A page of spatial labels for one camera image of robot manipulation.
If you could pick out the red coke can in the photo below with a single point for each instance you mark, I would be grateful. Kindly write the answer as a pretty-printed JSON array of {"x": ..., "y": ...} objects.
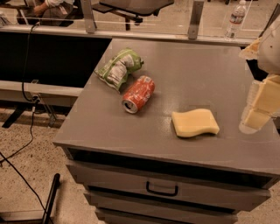
[{"x": 138, "y": 94}]

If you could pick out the yellow sponge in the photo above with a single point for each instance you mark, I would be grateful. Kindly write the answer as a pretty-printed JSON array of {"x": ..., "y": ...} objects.
[{"x": 194, "y": 122}]

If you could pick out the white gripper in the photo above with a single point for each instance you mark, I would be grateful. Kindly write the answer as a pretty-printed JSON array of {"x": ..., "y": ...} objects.
[{"x": 270, "y": 51}]

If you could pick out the clear plastic water bottle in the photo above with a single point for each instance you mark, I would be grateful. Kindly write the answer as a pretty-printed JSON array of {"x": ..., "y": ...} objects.
[{"x": 236, "y": 19}]

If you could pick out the green chip bag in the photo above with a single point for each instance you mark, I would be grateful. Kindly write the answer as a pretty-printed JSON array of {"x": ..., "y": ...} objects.
[{"x": 116, "y": 71}]

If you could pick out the grey metal railing post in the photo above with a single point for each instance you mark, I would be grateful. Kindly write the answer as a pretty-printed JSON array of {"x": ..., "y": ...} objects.
[
  {"x": 197, "y": 8},
  {"x": 88, "y": 16}
]

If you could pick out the black metal floor stand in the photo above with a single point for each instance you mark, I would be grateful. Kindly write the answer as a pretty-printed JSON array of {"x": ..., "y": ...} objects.
[{"x": 41, "y": 216}]

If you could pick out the dark metal railing post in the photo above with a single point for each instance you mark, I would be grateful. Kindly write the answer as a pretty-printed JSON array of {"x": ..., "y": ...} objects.
[{"x": 273, "y": 17}]

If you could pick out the seated person in background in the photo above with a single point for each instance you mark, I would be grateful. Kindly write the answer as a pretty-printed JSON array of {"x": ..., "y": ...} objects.
[{"x": 50, "y": 12}]

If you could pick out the black office chair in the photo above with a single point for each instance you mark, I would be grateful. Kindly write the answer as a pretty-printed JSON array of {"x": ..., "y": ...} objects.
[{"x": 131, "y": 10}]

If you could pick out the grey drawer cabinet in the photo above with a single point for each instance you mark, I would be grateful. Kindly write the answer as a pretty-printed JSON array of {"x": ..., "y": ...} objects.
[{"x": 185, "y": 154}]

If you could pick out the black drawer handle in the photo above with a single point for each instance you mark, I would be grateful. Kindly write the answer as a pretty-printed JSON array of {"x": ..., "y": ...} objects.
[{"x": 161, "y": 190}]

